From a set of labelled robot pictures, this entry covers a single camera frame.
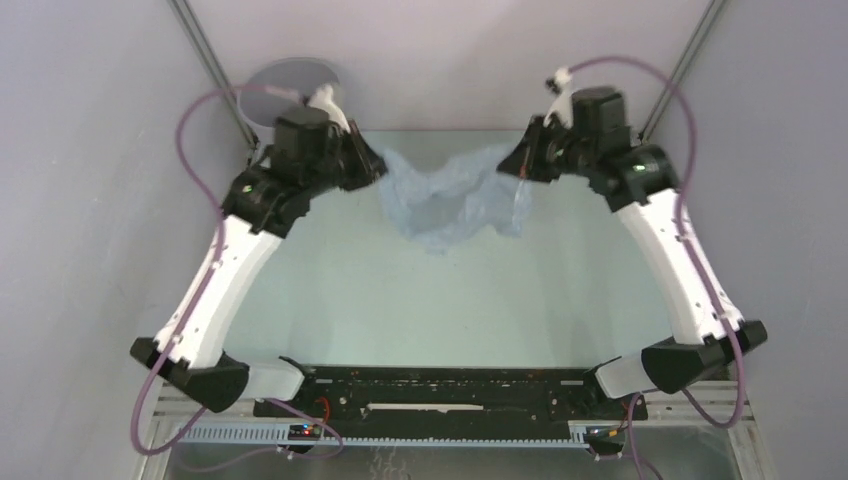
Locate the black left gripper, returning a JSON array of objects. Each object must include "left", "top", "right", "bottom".
[{"left": 303, "top": 119, "right": 393, "bottom": 200}]

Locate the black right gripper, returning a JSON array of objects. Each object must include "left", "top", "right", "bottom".
[{"left": 497, "top": 114, "right": 597, "bottom": 184}]

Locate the translucent blue trash bag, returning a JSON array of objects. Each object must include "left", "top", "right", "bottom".
[{"left": 377, "top": 144, "right": 533, "bottom": 253}]

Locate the grey plastic trash bin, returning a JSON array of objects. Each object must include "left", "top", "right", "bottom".
[{"left": 237, "top": 57, "right": 341, "bottom": 137}]

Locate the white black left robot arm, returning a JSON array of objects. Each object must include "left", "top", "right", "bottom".
[{"left": 130, "top": 102, "right": 387, "bottom": 417}]

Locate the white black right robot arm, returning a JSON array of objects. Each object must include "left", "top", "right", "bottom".
[{"left": 497, "top": 86, "right": 768, "bottom": 418}]

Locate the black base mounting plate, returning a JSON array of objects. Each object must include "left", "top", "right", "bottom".
[{"left": 288, "top": 366, "right": 645, "bottom": 439}]

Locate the small electronics board with LEDs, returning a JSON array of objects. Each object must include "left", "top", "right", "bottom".
[{"left": 287, "top": 425, "right": 322, "bottom": 441}]

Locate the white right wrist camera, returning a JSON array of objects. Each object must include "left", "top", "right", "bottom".
[{"left": 543, "top": 66, "right": 574, "bottom": 128}]

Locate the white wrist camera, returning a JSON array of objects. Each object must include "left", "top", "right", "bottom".
[
  {"left": 543, "top": 66, "right": 574, "bottom": 128},
  {"left": 306, "top": 83, "right": 351, "bottom": 133}
]

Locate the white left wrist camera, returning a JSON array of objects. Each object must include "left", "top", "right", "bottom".
[{"left": 306, "top": 83, "right": 351, "bottom": 133}]

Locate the light blue cable duct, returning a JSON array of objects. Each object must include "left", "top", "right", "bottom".
[{"left": 180, "top": 422, "right": 589, "bottom": 449}]

